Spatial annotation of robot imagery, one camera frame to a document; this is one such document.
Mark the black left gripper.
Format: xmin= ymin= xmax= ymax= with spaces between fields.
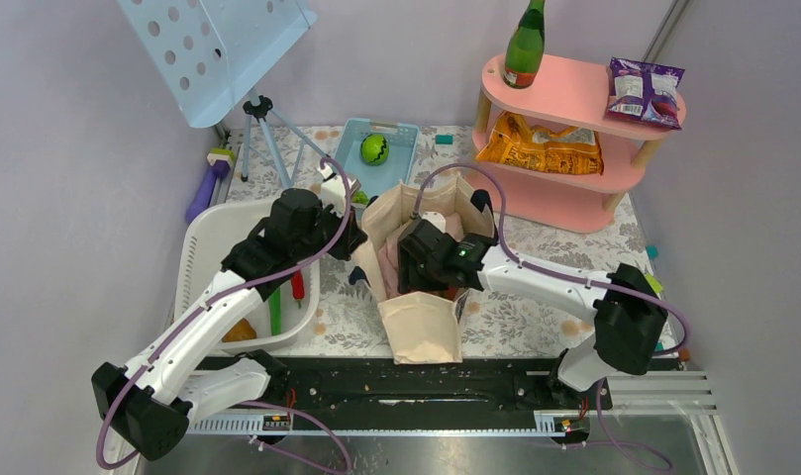
xmin=293 ymin=199 xmax=367 ymax=261

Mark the beige floral canvas tote bag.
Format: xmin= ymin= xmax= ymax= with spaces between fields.
xmin=352 ymin=177 xmax=494 ymax=364

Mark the pink plastic grocery bag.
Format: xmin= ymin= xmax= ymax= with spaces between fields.
xmin=377 ymin=213 xmax=465 ymax=299

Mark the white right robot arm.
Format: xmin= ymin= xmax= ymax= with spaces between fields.
xmin=398 ymin=219 xmax=667 ymax=408

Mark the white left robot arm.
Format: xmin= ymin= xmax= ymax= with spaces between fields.
xmin=91 ymin=188 xmax=366 ymax=470

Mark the orange toy food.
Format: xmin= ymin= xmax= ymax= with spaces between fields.
xmin=222 ymin=319 xmax=257 ymax=343

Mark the red chili pepper toy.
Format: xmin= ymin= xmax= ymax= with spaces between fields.
xmin=290 ymin=271 xmax=306 ymax=308

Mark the green grapes bunch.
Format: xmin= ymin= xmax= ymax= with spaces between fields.
xmin=351 ymin=190 xmax=369 ymax=206

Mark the green cucumber toy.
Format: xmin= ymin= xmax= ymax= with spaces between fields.
xmin=267 ymin=289 xmax=282 ymax=335

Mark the white plastic tub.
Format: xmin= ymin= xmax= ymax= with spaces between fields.
xmin=174 ymin=198 xmax=321 ymax=356

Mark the purple dumbbell toy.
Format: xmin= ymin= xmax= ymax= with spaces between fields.
xmin=184 ymin=147 xmax=237 ymax=224

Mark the light blue perforated basket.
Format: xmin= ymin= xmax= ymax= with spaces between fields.
xmin=335 ymin=118 xmax=420 ymax=199

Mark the floral patterned table mat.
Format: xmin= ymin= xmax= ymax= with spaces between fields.
xmin=227 ymin=126 xmax=652 ymax=357

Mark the green toy watermelon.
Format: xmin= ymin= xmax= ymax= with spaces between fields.
xmin=359 ymin=134 xmax=389 ymax=166

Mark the pink two-tier wooden shelf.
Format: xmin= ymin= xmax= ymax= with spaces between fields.
xmin=465 ymin=54 xmax=671 ymax=234

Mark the orange printed snack bag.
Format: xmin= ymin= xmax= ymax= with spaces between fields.
xmin=476 ymin=112 xmax=605 ymax=175

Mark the light blue music stand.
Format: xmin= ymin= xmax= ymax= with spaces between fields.
xmin=116 ymin=0 xmax=333 ymax=191

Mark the green glass bottle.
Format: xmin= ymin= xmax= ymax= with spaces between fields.
xmin=503 ymin=0 xmax=546 ymax=89

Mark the lime green block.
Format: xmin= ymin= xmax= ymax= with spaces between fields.
xmin=645 ymin=273 xmax=664 ymax=295

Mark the purple snack packet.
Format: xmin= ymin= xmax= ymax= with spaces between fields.
xmin=605 ymin=57 xmax=685 ymax=130

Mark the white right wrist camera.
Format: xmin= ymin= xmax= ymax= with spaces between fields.
xmin=421 ymin=212 xmax=447 ymax=233

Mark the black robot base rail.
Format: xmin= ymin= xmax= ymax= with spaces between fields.
xmin=203 ymin=353 xmax=611 ymax=434

